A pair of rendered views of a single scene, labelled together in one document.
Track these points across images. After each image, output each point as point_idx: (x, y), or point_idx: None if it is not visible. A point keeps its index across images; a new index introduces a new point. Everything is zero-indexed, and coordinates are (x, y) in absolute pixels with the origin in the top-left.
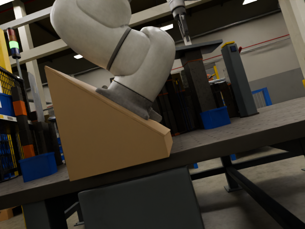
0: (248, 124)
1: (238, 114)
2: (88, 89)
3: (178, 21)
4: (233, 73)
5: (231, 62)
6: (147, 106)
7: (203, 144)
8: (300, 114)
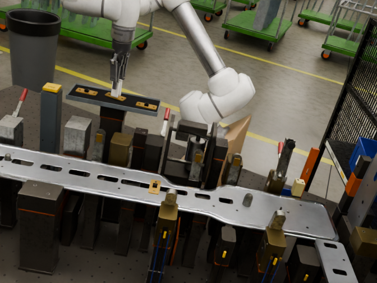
0: (132, 150)
1: (17, 197)
2: (231, 124)
3: (126, 56)
4: (60, 126)
5: (61, 113)
6: None
7: (180, 145)
8: None
